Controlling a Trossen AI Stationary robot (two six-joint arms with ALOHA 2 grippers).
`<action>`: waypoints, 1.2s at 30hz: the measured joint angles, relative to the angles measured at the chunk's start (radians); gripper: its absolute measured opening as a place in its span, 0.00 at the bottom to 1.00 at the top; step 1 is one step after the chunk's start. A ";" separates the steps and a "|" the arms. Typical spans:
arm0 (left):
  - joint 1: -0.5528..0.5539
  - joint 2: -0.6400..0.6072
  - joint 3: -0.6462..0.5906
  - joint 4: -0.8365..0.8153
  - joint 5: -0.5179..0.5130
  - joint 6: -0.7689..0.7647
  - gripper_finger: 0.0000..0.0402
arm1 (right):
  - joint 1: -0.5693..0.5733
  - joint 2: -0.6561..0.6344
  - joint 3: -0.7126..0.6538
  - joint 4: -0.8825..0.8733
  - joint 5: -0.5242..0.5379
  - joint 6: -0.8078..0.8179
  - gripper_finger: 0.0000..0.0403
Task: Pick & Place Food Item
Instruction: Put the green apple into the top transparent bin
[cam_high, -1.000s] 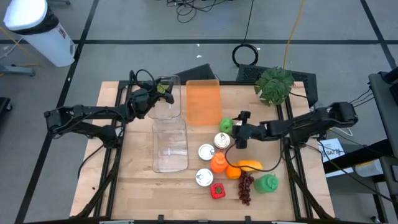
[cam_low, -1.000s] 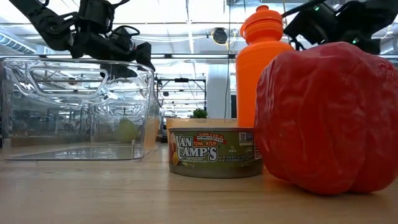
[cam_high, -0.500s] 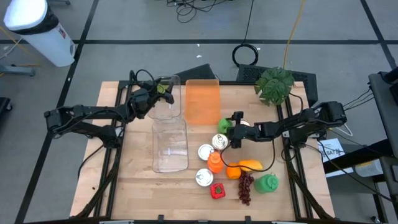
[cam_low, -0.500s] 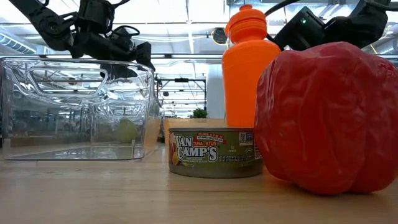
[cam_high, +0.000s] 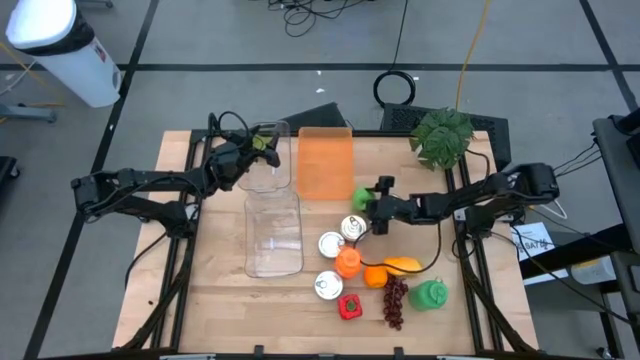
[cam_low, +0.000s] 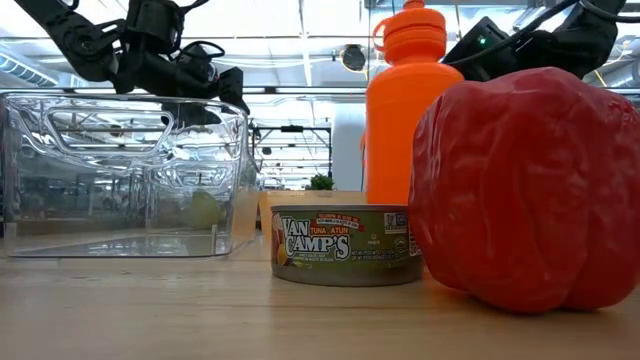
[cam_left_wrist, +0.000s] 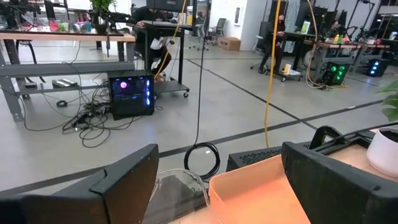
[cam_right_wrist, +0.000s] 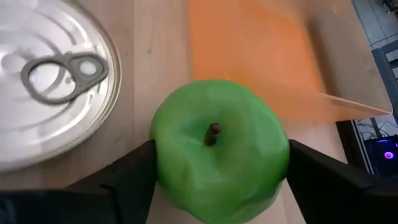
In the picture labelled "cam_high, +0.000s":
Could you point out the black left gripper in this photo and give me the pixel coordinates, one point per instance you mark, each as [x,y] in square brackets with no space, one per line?
[227,167]

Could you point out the white plastic container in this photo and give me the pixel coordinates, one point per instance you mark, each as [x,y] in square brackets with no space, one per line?
[592,270]

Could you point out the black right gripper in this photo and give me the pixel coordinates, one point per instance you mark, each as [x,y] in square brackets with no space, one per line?
[397,209]

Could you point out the orange plastic bottle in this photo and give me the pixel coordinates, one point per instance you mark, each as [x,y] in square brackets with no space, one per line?
[348,262]

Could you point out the black equipment cart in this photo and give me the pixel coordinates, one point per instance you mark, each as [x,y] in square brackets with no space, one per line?
[617,165]

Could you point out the dark red toy grapes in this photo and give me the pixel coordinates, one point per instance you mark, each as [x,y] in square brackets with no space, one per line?
[395,302]

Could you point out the silver top tuna can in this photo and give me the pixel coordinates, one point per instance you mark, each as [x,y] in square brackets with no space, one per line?
[331,244]
[353,228]

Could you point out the green plastic bottle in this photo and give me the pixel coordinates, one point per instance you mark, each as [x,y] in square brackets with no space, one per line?
[428,295]

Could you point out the white printed paper sheet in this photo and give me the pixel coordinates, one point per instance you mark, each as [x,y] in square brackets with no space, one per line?
[537,245]

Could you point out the black perforated panel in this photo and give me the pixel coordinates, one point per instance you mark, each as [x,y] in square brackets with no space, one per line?
[487,135]

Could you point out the orange translucent plastic bin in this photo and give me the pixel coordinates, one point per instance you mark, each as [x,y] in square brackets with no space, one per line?
[325,165]

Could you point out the yellow banana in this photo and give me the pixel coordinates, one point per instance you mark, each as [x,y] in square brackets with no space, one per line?
[402,265]

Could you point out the clear plastic bin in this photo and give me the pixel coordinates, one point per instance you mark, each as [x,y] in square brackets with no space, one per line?
[272,235]
[270,177]

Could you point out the green toy apple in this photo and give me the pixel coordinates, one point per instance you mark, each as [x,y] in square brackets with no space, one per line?
[360,199]

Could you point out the green potted plant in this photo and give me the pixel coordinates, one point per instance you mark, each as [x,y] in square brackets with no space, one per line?
[442,137]

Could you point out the red toy bell pepper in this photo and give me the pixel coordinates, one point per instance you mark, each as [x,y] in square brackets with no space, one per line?
[350,307]

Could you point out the black flat panel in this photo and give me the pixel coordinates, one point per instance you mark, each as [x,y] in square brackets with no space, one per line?
[315,117]

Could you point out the grey stand base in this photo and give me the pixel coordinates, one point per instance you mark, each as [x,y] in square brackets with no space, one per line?
[27,114]

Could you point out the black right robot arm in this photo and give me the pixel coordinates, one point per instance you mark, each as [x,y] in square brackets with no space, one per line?
[490,192]

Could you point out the green toy pear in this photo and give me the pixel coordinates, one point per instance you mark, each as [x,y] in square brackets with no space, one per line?
[260,143]

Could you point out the white trash bin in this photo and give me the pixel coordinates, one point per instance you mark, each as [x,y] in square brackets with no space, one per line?
[65,55]

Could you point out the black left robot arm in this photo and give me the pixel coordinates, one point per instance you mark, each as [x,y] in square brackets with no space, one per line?
[135,182]

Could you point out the black floor caster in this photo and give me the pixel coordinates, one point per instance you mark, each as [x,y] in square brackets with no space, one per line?
[6,167]

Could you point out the green label tuna can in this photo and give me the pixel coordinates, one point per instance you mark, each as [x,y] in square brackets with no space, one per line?
[328,285]

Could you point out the black metal table frame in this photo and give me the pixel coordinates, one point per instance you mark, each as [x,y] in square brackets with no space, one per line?
[197,135]

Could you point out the toy orange fruit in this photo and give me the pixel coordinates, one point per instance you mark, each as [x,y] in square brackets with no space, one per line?
[375,277]

